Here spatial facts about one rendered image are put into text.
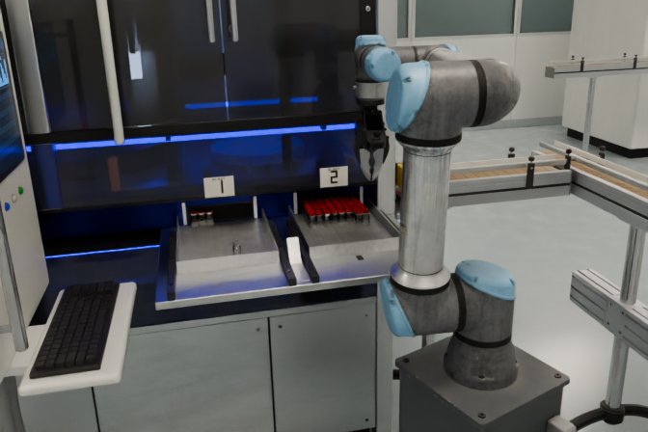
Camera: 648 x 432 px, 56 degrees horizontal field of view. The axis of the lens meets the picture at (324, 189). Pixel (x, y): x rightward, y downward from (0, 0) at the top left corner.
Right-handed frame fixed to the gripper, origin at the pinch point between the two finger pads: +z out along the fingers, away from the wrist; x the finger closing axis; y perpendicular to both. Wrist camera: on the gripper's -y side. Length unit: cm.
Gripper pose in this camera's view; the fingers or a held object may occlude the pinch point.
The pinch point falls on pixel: (371, 176)
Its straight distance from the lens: 158.7
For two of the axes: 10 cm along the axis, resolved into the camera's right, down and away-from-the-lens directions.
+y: -0.6, -3.0, 9.5
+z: 0.2, 9.5, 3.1
